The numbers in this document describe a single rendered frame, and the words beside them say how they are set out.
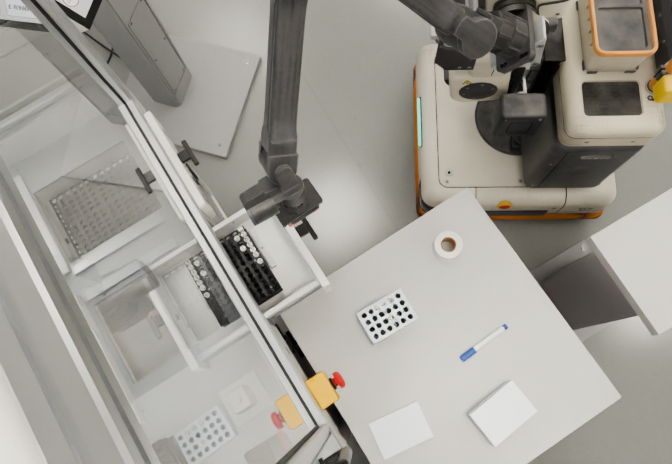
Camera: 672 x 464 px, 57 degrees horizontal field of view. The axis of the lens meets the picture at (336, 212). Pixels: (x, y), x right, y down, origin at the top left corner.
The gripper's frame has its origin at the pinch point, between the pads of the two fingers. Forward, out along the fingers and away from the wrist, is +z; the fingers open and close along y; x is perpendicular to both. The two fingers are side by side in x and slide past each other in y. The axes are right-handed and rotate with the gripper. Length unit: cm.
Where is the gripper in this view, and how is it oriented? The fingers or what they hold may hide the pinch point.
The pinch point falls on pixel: (299, 212)
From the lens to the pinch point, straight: 142.0
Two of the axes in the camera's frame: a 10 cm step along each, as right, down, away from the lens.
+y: -8.3, 5.5, -1.1
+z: 0.5, 2.6, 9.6
